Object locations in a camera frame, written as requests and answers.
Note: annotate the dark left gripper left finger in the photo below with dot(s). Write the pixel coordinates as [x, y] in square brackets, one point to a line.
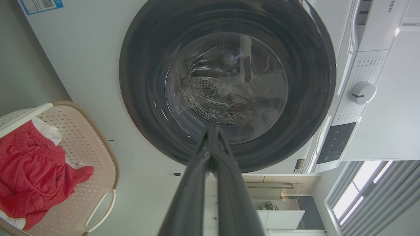
[192, 196]

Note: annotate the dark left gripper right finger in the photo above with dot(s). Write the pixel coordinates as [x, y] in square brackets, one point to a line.
[234, 196]

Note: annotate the beige perforated laundry basket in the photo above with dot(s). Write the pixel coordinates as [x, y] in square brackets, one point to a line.
[82, 141]

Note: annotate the green potted plant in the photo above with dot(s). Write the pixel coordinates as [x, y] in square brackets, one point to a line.
[269, 206]

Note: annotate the white cabinet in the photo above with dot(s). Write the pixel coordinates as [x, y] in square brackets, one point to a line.
[282, 219]

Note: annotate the small dark washer sticker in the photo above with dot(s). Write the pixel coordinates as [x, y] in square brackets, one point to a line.
[299, 166]

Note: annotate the black washer display panel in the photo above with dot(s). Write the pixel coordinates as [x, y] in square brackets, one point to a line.
[336, 142]

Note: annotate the round dark glass washer door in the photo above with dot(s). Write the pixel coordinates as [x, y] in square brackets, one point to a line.
[147, 82]

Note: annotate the grey window blinds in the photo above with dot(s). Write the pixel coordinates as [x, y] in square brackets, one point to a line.
[390, 203]

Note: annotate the white washer control knob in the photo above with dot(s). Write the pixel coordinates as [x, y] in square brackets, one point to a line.
[362, 93]

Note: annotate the red garment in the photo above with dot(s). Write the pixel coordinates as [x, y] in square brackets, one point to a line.
[29, 170]

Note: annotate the white front-load washing machine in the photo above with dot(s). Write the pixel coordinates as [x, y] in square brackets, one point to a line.
[92, 49]

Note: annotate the white detergent drawer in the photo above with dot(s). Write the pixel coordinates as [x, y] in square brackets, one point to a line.
[377, 23]

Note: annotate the blue energy label sticker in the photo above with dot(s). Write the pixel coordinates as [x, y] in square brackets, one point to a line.
[36, 6]

